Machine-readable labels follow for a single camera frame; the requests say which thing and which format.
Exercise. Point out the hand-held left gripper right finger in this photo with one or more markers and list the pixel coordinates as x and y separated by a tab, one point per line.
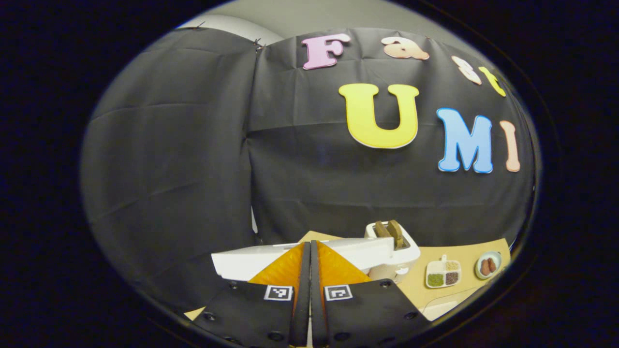
372	314

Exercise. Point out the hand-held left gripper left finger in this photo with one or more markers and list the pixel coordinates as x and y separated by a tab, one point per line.
242	314

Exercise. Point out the white rice cooker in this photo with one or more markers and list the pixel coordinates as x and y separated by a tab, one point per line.
242	261

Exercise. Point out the clear rice tray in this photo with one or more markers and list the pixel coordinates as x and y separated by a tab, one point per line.
445	304

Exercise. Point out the white toaster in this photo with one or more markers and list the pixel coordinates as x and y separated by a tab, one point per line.
396	266

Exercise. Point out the white divided bean dish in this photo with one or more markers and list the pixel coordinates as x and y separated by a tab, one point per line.
443	273

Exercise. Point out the brown toast slice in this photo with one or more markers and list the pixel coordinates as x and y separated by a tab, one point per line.
396	234
382	229

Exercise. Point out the brown meat slice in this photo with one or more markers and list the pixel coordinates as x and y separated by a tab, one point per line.
484	268
492	265

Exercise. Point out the pale green plate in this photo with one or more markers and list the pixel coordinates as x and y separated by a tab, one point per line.
498	256

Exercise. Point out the black backdrop cloth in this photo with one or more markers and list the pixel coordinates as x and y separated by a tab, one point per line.
169	169

